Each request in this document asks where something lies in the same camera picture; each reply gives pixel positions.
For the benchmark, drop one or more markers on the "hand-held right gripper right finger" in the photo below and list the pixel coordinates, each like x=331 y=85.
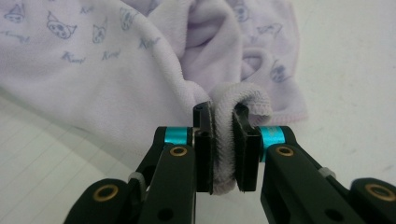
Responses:
x=289 y=183

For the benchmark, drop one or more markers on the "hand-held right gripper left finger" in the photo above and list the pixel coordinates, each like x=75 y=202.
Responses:
x=174 y=174

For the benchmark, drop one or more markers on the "lilac printed towel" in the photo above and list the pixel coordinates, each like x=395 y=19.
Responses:
x=93 y=77

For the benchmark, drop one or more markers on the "white grid mat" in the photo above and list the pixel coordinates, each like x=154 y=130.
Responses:
x=348 y=93

